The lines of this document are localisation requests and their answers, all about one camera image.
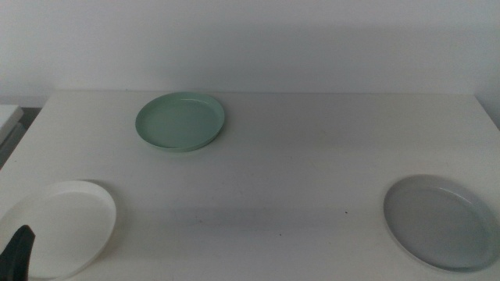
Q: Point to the grey shallow bowl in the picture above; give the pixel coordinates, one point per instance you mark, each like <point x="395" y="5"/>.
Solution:
<point x="441" y="226"/>

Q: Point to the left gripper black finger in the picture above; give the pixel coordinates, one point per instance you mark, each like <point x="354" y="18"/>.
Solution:
<point x="17" y="253"/>

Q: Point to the white shallow bowl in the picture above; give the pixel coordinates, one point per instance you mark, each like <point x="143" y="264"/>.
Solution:
<point x="70" y="226"/>

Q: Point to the pale green shallow bowl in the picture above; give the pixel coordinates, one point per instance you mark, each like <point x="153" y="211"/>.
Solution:
<point x="177" y="123"/>

